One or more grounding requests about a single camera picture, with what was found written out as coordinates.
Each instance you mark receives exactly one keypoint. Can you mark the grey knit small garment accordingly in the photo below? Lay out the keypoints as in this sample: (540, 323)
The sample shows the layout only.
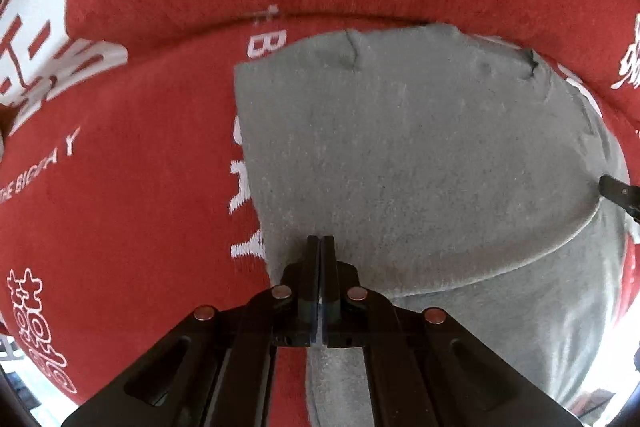
(453, 171)

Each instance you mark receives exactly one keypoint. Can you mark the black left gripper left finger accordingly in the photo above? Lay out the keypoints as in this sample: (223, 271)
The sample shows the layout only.
(302, 310)

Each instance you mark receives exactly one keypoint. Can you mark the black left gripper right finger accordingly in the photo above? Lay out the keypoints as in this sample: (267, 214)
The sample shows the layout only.
(337, 311)

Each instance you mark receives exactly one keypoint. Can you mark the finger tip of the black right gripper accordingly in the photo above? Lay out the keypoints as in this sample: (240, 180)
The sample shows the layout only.
(622, 195)

